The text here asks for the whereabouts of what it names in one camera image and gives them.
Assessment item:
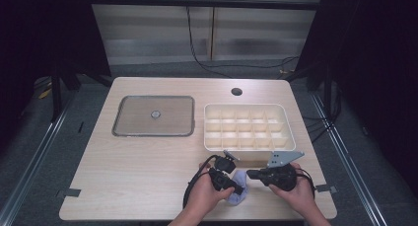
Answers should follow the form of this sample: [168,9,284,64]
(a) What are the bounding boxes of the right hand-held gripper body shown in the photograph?
[258,149,306,192]

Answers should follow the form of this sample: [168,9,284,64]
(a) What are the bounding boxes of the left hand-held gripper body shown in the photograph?
[208,149,240,191]

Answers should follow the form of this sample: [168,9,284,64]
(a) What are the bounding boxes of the lilac ankle sock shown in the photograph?
[226,169,249,206]

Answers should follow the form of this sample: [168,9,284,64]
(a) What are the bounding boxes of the cream divided storage box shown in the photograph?
[203,103,297,170]

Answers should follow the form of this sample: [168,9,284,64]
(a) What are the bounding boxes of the person's right hand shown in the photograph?
[268,162,317,218]

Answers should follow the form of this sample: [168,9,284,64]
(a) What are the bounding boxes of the person's left hand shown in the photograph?
[186,162,237,218]

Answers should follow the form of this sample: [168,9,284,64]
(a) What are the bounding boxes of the grey tape piece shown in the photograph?
[314,184,338,194]
[56,188,82,199]

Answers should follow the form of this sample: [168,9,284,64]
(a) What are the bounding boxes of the clear rectangular lid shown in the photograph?
[111,95,196,138]

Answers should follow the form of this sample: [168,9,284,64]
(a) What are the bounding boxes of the black curtain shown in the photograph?
[294,0,418,190]
[0,0,112,155]

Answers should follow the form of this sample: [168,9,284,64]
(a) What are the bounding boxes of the black horizontal bar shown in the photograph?
[88,0,322,12]

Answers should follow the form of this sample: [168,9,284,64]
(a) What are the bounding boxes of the black metal stand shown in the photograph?
[48,62,83,123]

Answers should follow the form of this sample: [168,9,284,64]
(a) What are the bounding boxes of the yellow object on floor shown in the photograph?
[37,87,53,101]

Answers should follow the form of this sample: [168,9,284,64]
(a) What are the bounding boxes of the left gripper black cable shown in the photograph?
[181,154,221,209]

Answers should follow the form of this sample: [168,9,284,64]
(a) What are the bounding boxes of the black floor cables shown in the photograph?
[301,81,343,145]

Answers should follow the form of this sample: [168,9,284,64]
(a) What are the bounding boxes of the aluminium floor rail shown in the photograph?
[0,96,76,226]
[310,92,389,226]

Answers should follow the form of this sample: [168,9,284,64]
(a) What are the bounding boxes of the black wall cable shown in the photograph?
[185,5,300,80]

